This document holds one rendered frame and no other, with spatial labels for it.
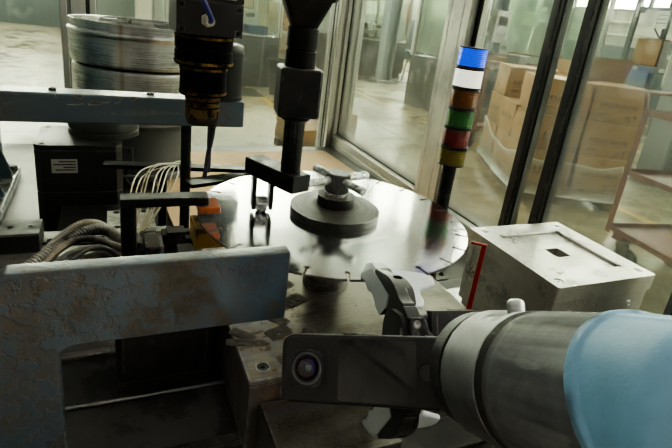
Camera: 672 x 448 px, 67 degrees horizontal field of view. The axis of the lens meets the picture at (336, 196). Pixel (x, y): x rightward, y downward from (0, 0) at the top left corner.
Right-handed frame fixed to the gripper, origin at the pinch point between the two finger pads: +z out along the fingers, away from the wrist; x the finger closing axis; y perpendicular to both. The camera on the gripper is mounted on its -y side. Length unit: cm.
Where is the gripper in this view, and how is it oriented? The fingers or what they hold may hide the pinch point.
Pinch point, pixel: (361, 344)
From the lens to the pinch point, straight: 51.4
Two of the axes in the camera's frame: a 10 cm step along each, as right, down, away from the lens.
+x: 0.0, -9.8, 2.0
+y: 9.7, 0.5, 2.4
